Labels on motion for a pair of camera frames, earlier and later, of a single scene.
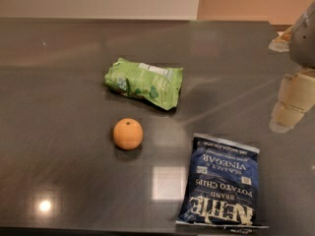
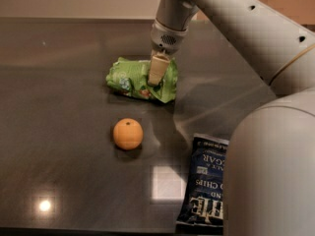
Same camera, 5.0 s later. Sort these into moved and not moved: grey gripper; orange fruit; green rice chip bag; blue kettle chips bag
Moved: grey gripper; green rice chip bag
Not moved: blue kettle chips bag; orange fruit
